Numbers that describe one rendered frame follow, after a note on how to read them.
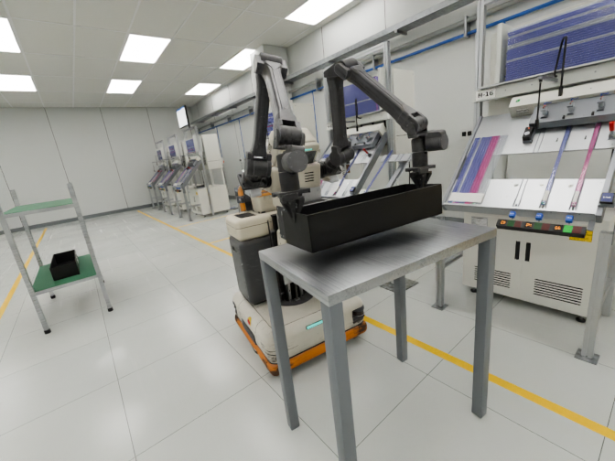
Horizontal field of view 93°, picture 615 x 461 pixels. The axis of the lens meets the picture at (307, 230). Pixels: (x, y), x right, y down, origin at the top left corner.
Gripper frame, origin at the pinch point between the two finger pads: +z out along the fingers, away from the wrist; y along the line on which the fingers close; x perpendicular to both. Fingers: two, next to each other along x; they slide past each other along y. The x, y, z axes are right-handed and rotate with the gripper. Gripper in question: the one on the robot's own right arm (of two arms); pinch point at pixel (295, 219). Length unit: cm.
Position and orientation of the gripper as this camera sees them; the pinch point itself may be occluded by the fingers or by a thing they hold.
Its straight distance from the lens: 88.4
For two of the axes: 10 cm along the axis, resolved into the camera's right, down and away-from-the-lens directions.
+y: 8.6, -2.2, 4.6
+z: 1.3, 9.6, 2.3
